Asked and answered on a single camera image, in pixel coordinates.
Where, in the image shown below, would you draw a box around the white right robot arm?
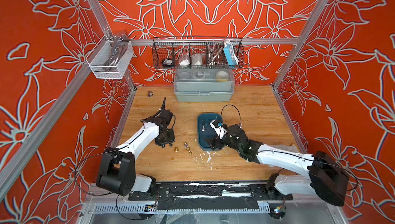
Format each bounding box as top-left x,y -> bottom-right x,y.
207,120 -> 351,207

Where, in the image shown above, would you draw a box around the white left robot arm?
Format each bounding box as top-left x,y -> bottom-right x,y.
96,98 -> 175,196

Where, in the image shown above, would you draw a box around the teal plastic storage box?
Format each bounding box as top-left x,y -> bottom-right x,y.
197,113 -> 223,152

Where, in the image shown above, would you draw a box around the white cloth on table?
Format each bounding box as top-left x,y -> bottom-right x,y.
271,144 -> 300,154

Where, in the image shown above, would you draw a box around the metal tongs in basket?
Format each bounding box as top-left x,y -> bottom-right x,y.
207,42 -> 223,66

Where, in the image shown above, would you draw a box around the white mesh wall basket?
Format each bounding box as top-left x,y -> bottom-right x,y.
86,37 -> 134,79

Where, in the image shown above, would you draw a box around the grey plastic lidded container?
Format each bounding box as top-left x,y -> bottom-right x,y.
174,69 -> 235,102

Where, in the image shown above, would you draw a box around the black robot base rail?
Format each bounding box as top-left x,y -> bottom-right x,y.
128,180 -> 293,212

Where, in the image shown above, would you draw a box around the blue white box in basket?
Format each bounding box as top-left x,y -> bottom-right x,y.
223,39 -> 239,65

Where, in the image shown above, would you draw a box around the black wire wall basket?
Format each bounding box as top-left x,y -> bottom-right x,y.
152,36 -> 245,70

